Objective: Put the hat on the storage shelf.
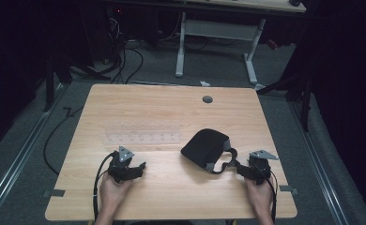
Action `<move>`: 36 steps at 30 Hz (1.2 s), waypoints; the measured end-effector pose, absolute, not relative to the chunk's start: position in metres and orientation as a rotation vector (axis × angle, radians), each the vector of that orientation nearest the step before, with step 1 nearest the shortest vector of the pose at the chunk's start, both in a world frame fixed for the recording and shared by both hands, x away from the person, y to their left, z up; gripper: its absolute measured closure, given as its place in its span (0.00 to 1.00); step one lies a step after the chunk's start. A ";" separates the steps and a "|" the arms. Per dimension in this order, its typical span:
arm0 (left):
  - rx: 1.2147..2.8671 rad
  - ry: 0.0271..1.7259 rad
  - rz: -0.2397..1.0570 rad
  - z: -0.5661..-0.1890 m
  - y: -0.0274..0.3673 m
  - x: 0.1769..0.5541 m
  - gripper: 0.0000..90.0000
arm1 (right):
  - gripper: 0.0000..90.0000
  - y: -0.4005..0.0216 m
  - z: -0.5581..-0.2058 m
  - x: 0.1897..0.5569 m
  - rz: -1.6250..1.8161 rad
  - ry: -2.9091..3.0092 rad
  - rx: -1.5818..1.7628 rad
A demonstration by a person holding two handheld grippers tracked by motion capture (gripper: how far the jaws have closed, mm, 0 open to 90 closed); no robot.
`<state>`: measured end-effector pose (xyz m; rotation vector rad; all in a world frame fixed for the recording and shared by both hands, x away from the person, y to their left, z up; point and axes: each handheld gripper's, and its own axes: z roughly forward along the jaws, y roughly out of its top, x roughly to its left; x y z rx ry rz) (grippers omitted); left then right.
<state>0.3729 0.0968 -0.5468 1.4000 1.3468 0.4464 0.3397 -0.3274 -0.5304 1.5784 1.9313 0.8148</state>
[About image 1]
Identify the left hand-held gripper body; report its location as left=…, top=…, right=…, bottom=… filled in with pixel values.
left=107, top=145, right=142, bottom=184

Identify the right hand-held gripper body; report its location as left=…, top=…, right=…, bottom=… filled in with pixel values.
left=247, top=149, right=280, bottom=186

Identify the black eye mask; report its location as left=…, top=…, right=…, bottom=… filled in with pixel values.
left=180, top=127, right=239, bottom=175

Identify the person's right hand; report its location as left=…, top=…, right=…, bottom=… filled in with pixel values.
left=244, top=175, right=275, bottom=217

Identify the person's left hand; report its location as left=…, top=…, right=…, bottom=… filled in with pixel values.
left=99, top=172, right=133, bottom=214

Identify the clear plastic tray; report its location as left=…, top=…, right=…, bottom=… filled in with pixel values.
left=101, top=120, right=183, bottom=146

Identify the grey tape piece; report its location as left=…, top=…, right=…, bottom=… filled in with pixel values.
left=278, top=185, right=299, bottom=196
left=42, top=188, right=66, bottom=199

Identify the black tripod stand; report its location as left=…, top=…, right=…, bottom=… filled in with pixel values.
left=255, top=69, right=314, bottom=133

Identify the black metal stand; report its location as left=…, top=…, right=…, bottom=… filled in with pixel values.
left=42, top=52, right=56, bottom=113

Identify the red object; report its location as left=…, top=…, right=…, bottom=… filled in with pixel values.
left=266, top=38, right=280, bottom=51

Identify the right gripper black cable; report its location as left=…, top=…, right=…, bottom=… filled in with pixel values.
left=257, top=160, right=279, bottom=223

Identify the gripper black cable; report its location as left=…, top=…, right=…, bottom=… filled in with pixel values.
left=257, top=160, right=279, bottom=223
left=92, top=151, right=117, bottom=222

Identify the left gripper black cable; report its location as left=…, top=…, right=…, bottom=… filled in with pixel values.
left=92, top=151, right=117, bottom=222

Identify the metal floor rail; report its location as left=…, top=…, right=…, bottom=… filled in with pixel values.
left=288, top=99, right=350, bottom=225
left=0, top=83, right=70, bottom=225

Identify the black floor cable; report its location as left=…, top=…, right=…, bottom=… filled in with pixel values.
left=42, top=106, right=85, bottom=176

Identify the bundle of black cables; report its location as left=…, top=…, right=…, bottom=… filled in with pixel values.
left=100, top=17, right=145, bottom=85

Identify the white metal desk frame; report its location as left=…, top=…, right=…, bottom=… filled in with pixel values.
left=175, top=11, right=267, bottom=86

